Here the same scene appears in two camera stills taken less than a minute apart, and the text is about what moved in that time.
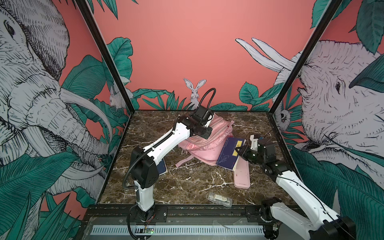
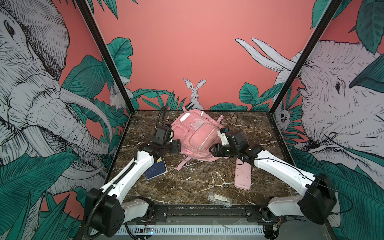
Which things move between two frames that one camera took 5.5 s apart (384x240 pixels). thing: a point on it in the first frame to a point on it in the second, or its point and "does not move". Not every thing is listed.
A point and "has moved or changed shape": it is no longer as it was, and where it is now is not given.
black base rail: x=178 y=215 does not move
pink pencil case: x=241 y=178 does not move
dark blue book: x=162 y=167 does not move
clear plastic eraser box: x=219 y=199 does not move
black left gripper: x=210 y=129 to x=176 y=146
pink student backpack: x=207 y=151 has moved or changed shape
